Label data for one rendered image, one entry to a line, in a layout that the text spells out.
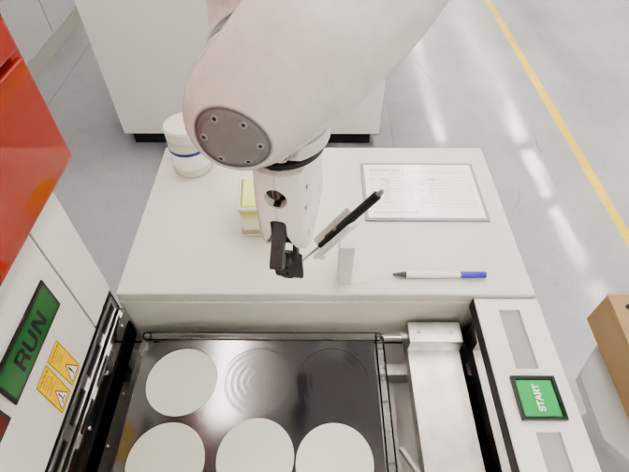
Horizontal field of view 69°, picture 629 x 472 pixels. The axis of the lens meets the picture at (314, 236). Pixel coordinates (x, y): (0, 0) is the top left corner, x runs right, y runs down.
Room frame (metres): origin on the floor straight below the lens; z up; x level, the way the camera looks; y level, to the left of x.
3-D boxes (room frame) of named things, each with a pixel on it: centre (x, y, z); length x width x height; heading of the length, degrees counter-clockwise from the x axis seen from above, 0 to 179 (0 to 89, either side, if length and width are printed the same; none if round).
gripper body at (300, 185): (0.33, 0.03, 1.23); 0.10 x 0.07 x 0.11; 171
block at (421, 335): (0.35, -0.18, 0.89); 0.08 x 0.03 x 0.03; 90
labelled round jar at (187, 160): (0.66, 0.23, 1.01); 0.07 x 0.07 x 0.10
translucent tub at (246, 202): (0.52, 0.08, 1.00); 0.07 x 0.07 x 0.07; 4
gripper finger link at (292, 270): (0.29, 0.03, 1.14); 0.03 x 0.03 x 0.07; 81
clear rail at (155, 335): (0.34, 0.08, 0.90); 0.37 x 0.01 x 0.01; 90
